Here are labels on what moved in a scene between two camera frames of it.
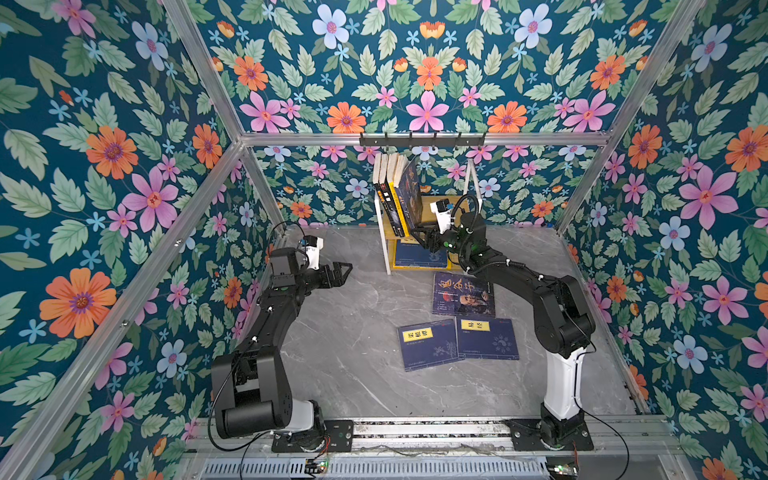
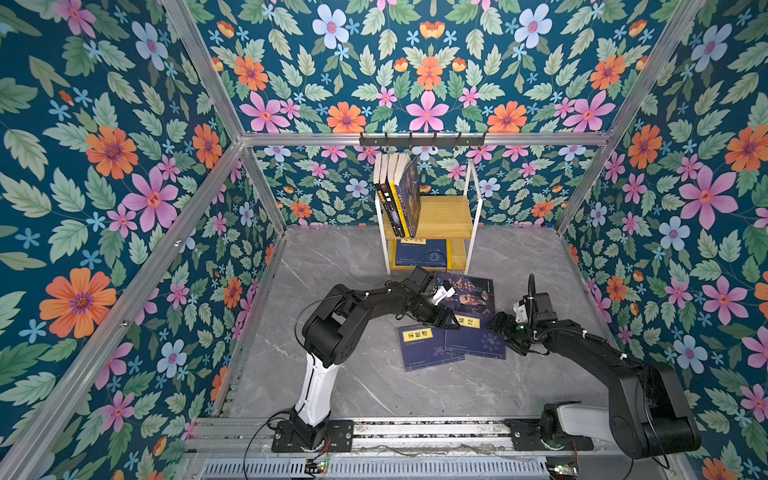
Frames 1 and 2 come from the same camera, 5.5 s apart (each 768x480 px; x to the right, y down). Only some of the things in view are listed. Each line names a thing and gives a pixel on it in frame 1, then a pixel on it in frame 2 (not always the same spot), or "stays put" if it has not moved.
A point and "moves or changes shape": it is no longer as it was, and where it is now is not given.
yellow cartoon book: (391, 168) stays put
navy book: (481, 337) moves or changes shape
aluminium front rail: (462, 435) stays put
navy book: (407, 254) stays put
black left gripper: (326, 283) to (444, 321)
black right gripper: (435, 238) to (508, 322)
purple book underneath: (457, 294) stays put
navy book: (429, 344) stays put
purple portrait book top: (411, 194) stays put
